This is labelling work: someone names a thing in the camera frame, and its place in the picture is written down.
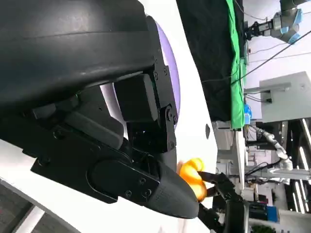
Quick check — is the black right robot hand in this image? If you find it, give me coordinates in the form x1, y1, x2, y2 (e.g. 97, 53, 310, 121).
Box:
196, 170, 251, 233

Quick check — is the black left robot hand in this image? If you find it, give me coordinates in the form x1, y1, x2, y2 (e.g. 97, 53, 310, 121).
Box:
0, 0, 199, 219

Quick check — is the grey machine cabinet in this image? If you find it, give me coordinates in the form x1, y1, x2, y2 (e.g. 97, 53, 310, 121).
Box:
259, 71, 311, 123

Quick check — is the orange and white bread roll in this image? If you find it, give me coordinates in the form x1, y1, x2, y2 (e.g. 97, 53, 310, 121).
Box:
176, 157, 208, 202

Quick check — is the black backdrop cloth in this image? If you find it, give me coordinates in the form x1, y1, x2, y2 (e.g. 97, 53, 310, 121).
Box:
176, 0, 246, 122

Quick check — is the green cloth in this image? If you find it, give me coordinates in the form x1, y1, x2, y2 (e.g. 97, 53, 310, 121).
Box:
225, 0, 249, 130

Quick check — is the black hanging cable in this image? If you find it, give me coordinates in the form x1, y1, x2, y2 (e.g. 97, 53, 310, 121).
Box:
229, 29, 311, 85

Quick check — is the lilac plate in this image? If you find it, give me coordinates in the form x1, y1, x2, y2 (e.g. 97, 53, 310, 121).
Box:
100, 21, 182, 136

